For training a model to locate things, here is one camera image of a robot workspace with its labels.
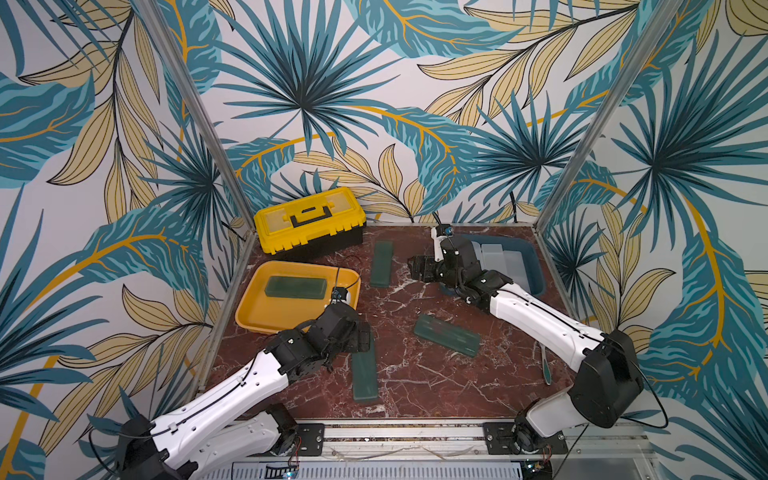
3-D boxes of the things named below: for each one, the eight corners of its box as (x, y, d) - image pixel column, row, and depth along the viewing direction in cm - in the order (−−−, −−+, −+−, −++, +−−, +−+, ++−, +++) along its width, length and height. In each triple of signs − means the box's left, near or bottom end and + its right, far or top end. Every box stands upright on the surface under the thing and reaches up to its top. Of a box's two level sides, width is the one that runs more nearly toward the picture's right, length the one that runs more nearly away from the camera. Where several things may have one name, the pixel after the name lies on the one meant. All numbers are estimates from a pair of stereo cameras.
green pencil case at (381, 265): (368, 286, 104) (368, 283, 103) (374, 243, 117) (374, 239, 115) (390, 288, 104) (390, 285, 102) (394, 244, 116) (394, 241, 115)
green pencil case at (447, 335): (411, 333, 94) (412, 331, 92) (418, 315, 98) (419, 312, 96) (474, 357, 89) (476, 355, 88) (479, 337, 93) (481, 335, 92)
